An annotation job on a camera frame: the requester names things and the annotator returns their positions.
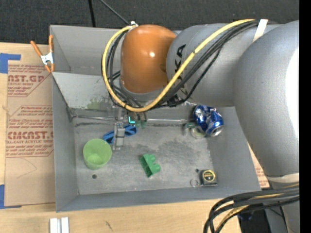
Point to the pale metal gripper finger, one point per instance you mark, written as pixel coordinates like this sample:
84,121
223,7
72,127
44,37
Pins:
116,142
121,137

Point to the pale green round thing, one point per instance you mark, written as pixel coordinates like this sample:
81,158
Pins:
197,132

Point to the green toy building block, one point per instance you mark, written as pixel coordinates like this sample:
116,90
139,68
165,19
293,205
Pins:
150,165

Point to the blue sunglasses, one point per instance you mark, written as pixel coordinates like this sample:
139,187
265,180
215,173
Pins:
130,130

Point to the black and yellow tape measure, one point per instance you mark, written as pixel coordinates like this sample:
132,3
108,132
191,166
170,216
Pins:
208,177

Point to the green plastic cup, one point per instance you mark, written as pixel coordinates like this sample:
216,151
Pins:
97,154

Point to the brown cardboard board, red print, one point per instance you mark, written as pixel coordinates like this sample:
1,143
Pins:
29,120

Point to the crushed blue drink can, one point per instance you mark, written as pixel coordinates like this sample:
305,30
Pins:
209,120

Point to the grey metal bin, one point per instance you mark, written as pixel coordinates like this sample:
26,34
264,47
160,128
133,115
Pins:
170,154

